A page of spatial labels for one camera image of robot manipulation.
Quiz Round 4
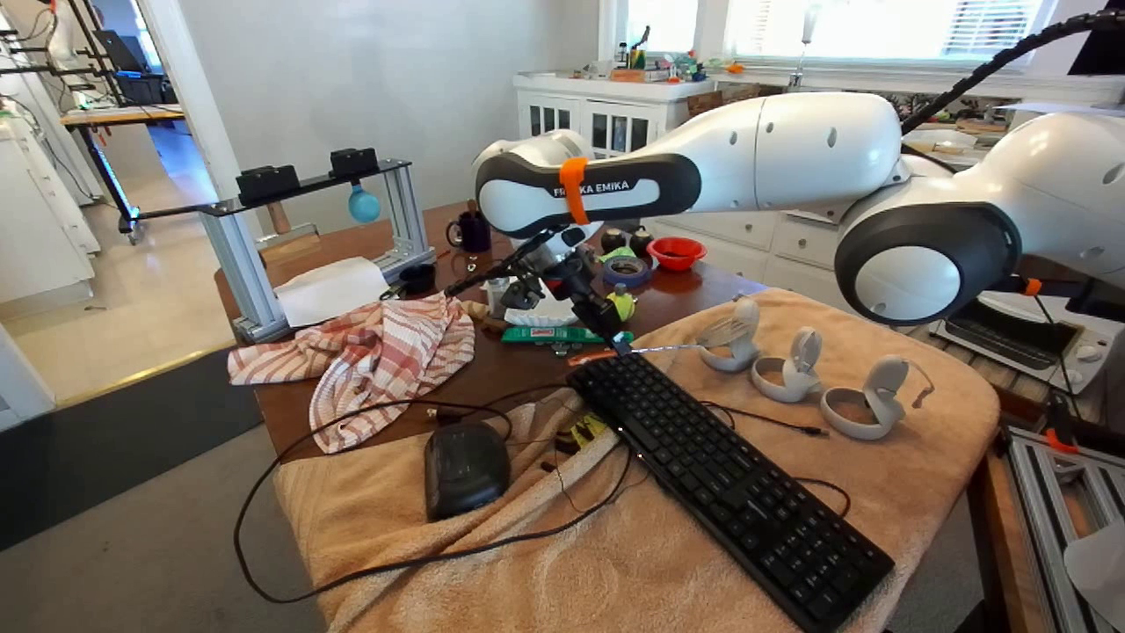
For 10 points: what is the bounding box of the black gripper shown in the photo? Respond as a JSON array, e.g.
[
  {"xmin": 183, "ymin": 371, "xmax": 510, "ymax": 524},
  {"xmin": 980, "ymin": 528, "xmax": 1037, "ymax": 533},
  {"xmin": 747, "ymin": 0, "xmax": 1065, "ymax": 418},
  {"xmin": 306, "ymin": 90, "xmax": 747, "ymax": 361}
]
[{"xmin": 446, "ymin": 225, "xmax": 633, "ymax": 351}]

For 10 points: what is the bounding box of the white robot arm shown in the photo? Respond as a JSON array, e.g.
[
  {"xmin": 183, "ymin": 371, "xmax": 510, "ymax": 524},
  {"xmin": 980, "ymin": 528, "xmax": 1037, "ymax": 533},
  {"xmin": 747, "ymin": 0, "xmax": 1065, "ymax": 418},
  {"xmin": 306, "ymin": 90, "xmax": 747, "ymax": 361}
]
[{"xmin": 474, "ymin": 90, "xmax": 1125, "ymax": 347}]

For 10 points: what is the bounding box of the black computer keyboard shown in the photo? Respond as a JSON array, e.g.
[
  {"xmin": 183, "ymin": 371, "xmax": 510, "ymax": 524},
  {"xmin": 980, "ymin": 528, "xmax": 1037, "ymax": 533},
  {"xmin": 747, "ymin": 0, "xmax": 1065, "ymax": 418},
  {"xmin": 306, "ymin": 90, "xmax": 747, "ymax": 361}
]
[{"xmin": 568, "ymin": 355, "xmax": 892, "ymax": 633}]

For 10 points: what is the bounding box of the yellow green tennis ball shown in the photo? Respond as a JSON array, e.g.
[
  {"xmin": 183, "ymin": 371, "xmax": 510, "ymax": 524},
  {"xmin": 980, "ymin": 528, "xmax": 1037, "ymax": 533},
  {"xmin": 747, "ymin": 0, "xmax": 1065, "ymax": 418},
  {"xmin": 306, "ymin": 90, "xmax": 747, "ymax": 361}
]
[{"xmin": 608, "ymin": 290, "xmax": 636, "ymax": 318}]

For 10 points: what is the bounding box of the blue bowl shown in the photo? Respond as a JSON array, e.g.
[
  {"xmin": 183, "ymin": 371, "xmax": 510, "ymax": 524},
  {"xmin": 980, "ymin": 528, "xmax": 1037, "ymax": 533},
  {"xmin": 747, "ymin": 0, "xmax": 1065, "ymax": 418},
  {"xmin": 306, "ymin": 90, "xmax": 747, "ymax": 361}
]
[{"xmin": 596, "ymin": 257, "xmax": 650, "ymax": 290}]

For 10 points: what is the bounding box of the white scalloped dish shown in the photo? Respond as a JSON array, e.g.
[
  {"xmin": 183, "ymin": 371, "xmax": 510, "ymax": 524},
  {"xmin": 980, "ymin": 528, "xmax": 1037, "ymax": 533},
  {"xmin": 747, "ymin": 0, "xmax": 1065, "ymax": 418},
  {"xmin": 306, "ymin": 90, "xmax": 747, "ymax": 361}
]
[{"xmin": 501, "ymin": 297, "xmax": 577, "ymax": 327}]

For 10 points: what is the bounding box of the green tube package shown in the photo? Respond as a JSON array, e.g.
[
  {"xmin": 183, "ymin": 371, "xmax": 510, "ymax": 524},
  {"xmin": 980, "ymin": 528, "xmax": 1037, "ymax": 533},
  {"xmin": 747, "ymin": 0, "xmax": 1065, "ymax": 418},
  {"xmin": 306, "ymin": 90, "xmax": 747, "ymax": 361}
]
[{"xmin": 500, "ymin": 323, "xmax": 601, "ymax": 347}]

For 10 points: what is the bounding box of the red bowl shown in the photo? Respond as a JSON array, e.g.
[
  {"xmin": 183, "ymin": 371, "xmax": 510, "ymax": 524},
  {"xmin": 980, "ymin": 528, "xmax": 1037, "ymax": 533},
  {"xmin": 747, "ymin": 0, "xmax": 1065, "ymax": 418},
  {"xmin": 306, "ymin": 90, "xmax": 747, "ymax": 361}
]
[{"xmin": 648, "ymin": 235, "xmax": 701, "ymax": 274}]

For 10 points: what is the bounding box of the dark blue mug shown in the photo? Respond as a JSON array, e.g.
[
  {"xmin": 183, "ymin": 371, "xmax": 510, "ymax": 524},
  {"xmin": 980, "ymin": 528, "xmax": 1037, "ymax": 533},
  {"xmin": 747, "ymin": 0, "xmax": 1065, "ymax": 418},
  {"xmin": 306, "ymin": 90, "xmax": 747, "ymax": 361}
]
[{"xmin": 446, "ymin": 207, "xmax": 492, "ymax": 253}]

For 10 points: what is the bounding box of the white VR controller middle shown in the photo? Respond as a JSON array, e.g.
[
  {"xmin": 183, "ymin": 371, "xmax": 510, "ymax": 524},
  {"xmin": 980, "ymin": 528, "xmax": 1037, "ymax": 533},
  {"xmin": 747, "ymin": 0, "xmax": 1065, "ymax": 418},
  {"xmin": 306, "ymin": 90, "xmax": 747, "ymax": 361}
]
[{"xmin": 747, "ymin": 327, "xmax": 822, "ymax": 405}]

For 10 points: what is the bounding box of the black computer mouse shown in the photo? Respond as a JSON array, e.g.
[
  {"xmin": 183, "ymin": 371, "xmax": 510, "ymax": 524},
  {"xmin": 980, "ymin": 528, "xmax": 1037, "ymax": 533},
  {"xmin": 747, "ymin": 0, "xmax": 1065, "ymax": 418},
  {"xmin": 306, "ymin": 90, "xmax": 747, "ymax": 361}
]
[{"xmin": 425, "ymin": 423, "xmax": 510, "ymax": 519}]

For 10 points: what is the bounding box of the white cabinet with drawers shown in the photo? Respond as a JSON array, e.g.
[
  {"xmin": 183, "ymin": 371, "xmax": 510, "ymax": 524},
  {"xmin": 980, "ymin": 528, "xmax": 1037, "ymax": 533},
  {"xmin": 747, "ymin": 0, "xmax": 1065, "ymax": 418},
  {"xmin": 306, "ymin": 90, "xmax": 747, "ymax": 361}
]
[{"xmin": 513, "ymin": 72, "xmax": 710, "ymax": 158}]

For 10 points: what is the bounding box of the beige towel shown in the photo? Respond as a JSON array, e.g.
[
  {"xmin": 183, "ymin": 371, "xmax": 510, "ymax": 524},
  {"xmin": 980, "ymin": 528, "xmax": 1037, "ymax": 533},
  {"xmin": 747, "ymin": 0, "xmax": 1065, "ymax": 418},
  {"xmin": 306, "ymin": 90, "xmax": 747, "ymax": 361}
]
[{"xmin": 275, "ymin": 287, "xmax": 998, "ymax": 633}]

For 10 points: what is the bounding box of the red striped white cloth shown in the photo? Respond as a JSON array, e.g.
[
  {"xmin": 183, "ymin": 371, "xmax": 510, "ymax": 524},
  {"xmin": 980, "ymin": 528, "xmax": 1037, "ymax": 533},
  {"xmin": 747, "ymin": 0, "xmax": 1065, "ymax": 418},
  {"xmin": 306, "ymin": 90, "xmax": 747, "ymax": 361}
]
[{"xmin": 223, "ymin": 296, "xmax": 474, "ymax": 453}]

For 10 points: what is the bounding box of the blue ball ornament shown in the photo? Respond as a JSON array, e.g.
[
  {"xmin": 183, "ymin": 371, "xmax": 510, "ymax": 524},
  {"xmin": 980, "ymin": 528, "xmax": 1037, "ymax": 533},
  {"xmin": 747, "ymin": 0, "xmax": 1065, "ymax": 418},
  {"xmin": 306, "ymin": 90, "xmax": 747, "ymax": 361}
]
[{"xmin": 349, "ymin": 182, "xmax": 384, "ymax": 225}]

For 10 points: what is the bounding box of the black power cable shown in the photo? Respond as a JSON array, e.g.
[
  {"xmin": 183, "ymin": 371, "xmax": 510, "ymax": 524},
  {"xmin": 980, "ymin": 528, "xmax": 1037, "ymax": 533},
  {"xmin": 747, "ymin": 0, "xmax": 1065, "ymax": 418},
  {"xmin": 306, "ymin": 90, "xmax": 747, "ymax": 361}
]
[{"xmin": 227, "ymin": 397, "xmax": 636, "ymax": 607}]

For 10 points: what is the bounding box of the thin black keyboard cable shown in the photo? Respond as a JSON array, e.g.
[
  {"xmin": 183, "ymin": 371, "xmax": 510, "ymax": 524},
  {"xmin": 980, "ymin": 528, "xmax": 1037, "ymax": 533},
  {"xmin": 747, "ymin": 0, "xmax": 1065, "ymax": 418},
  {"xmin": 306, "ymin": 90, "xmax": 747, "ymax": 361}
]
[{"xmin": 697, "ymin": 400, "xmax": 857, "ymax": 519}]

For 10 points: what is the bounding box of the aluminium frame stand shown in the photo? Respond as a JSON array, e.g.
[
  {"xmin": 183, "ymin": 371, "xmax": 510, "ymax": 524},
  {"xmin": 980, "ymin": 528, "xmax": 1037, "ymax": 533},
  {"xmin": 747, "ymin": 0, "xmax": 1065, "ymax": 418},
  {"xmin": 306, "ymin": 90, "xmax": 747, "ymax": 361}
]
[{"xmin": 205, "ymin": 147, "xmax": 433, "ymax": 341}]

